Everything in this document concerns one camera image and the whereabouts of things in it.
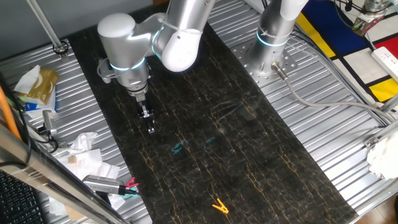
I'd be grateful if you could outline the black keyboard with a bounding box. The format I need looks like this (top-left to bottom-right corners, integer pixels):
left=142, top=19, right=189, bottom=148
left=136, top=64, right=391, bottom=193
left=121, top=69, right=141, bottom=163
left=0, top=170, right=46, bottom=224

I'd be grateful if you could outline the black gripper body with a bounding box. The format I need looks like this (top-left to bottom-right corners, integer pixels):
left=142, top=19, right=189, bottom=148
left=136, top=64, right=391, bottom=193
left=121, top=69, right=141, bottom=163
left=135, top=94, right=154, bottom=119

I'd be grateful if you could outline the red clothespin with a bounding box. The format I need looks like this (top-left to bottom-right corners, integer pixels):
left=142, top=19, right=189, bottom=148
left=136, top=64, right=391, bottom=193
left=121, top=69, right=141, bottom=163
left=124, top=176, right=140, bottom=189

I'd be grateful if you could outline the flat white tissue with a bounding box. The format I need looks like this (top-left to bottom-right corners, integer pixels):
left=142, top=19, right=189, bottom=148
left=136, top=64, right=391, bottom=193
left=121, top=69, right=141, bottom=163
left=55, top=148, right=121, bottom=189

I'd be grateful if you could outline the metal device with wires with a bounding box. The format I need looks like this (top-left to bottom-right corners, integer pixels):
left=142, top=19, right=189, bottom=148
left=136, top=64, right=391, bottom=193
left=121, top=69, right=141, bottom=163
left=352, top=0, right=388, bottom=37

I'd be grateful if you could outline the thick grey robot cable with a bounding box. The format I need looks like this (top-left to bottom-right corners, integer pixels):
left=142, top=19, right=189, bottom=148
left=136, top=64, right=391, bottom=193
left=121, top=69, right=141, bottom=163
left=270, top=61, right=397, bottom=124

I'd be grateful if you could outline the large wooden cube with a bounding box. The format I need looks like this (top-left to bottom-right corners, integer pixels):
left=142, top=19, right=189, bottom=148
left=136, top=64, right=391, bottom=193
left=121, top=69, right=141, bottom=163
left=63, top=204, right=85, bottom=222

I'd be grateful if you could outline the orange tube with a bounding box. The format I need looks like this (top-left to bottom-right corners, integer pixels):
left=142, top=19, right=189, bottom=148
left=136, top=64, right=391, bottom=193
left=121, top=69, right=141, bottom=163
left=0, top=84, right=22, bottom=141

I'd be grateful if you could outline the metal corner bracket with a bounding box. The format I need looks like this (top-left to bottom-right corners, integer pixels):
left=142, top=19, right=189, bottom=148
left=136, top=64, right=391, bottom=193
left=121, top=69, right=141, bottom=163
left=363, top=135, right=381, bottom=149

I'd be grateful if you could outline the white tissue sheet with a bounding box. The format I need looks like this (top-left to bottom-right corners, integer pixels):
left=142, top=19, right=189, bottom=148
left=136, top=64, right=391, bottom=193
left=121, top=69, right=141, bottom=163
left=13, top=64, right=42, bottom=95

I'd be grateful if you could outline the teal clothespin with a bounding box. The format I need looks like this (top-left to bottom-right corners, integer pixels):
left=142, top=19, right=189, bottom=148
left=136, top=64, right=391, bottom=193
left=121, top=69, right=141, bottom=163
left=120, top=183, right=140, bottom=199

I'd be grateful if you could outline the wrist camera with grey bracket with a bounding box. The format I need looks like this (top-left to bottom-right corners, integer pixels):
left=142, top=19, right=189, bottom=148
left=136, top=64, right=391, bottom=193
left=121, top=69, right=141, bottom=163
left=96, top=57, right=118, bottom=85

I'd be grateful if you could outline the yellow tissue box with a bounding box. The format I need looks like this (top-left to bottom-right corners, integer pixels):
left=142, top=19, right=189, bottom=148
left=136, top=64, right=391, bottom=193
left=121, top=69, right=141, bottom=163
left=26, top=67, right=60, bottom=106
left=18, top=88, right=58, bottom=118

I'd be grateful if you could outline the white crumpled cloth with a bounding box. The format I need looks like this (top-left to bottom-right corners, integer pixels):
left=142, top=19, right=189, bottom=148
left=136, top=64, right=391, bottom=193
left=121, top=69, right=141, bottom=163
left=366, top=130, right=398, bottom=180

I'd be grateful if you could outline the black marble pattern mat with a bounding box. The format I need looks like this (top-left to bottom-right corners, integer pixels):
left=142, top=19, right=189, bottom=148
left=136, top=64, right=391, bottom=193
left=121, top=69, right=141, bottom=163
left=67, top=9, right=360, bottom=224

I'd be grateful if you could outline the black cable loop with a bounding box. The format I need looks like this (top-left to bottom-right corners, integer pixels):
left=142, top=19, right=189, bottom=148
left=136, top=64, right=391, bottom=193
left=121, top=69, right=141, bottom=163
left=34, top=124, right=60, bottom=154

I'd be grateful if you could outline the white power strip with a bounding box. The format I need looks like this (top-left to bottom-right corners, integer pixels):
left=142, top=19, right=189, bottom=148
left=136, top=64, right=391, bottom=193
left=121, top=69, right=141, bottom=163
left=371, top=45, right=398, bottom=83

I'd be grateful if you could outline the crumpled white tissue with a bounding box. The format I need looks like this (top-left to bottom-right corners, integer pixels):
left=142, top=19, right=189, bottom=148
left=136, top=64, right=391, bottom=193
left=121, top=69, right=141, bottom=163
left=67, top=131, right=98, bottom=156

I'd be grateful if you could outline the colourful rectangle pattern cloth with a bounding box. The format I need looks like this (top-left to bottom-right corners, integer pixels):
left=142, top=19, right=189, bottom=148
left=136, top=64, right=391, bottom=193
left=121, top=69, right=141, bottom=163
left=295, top=0, right=398, bottom=103

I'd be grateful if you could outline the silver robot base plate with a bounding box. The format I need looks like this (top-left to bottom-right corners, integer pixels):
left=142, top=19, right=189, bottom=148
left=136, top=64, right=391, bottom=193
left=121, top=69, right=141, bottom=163
left=231, top=40, right=299, bottom=88

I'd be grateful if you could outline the silver camera pole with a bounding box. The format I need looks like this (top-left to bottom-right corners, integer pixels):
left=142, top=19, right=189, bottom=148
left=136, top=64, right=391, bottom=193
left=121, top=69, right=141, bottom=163
left=26, top=0, right=70, bottom=60
left=42, top=110, right=58, bottom=137

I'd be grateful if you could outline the orange clothespin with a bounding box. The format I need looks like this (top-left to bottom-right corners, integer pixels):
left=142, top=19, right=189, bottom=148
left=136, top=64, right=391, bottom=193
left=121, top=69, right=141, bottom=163
left=211, top=198, right=230, bottom=215

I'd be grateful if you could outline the aluminium frame bar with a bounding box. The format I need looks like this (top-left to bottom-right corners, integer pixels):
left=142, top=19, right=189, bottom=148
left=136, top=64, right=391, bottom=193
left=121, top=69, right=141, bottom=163
left=0, top=123, right=130, bottom=224

